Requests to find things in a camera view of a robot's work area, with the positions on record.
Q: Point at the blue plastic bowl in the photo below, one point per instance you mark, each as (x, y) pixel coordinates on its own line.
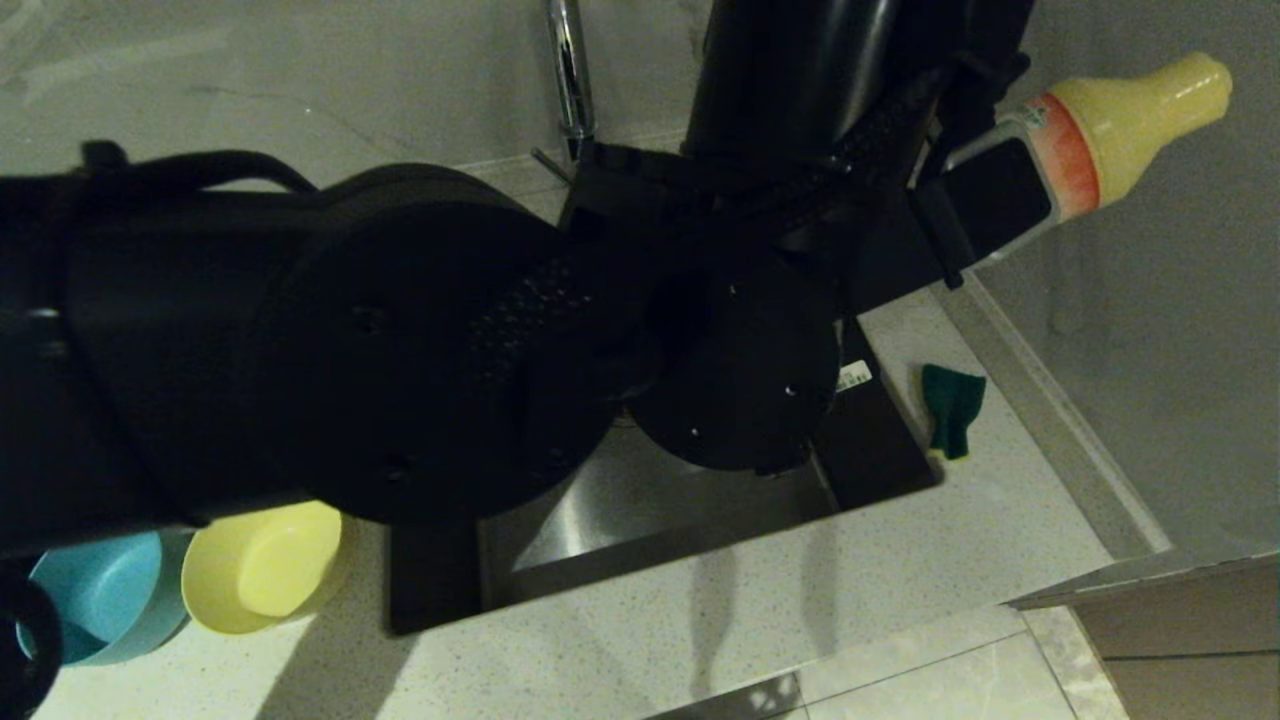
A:
(100, 600)

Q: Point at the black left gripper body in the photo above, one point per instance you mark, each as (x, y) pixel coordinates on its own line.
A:
(880, 240)

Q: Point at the chrome faucet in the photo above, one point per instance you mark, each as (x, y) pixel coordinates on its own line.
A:
(570, 70)

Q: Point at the stainless steel sink basin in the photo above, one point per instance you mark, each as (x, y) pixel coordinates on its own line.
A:
(640, 510)

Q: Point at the green and yellow sponge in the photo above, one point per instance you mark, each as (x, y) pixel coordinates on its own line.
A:
(950, 405)

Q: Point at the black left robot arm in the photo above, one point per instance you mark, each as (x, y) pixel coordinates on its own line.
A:
(300, 340)

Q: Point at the beige cabinet front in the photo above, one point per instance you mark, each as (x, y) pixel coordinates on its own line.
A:
(1190, 640)

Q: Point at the yellow plastic bowl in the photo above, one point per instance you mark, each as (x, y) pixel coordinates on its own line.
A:
(260, 570)

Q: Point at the yellow-capped dish soap bottle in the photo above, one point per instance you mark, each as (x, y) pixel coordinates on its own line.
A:
(1140, 115)

